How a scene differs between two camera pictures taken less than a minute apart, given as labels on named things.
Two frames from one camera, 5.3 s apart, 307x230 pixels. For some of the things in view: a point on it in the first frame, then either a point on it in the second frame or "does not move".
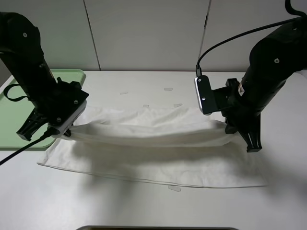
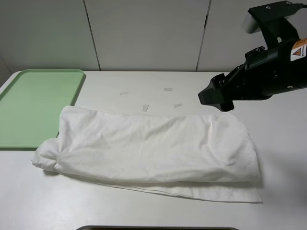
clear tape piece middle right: x=178 y=105 does not move
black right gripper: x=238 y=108 → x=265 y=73
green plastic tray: x=16 y=109 does not move
